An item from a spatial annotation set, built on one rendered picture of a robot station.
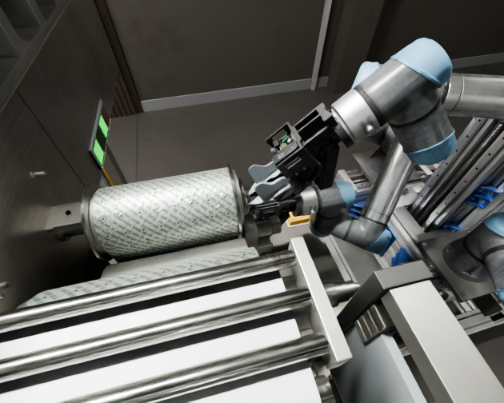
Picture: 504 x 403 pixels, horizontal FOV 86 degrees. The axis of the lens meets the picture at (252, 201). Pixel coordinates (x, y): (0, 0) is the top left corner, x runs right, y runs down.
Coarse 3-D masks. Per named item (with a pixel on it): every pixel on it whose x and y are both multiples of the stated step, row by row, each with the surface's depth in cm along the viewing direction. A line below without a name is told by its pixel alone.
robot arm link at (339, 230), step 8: (312, 216) 79; (320, 216) 75; (336, 216) 74; (344, 216) 76; (312, 224) 80; (320, 224) 77; (328, 224) 76; (336, 224) 75; (344, 224) 75; (312, 232) 82; (320, 232) 80; (328, 232) 78; (336, 232) 76; (344, 232) 75
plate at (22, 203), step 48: (48, 48) 57; (96, 48) 89; (48, 96) 54; (96, 96) 81; (0, 144) 39; (48, 144) 51; (0, 192) 37; (48, 192) 48; (0, 240) 35; (48, 240) 45; (0, 288) 34; (48, 288) 43
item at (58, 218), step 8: (56, 208) 48; (64, 208) 47; (72, 208) 47; (80, 208) 47; (56, 216) 46; (64, 216) 46; (72, 216) 46; (80, 216) 46; (48, 224) 46; (56, 224) 45; (64, 224) 45; (72, 224) 45; (80, 224) 46; (48, 232) 46
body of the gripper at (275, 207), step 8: (288, 200) 68; (296, 200) 67; (256, 208) 69; (264, 208) 64; (272, 208) 66; (280, 208) 69; (288, 208) 70; (296, 208) 68; (256, 216) 70; (264, 216) 67; (296, 216) 70
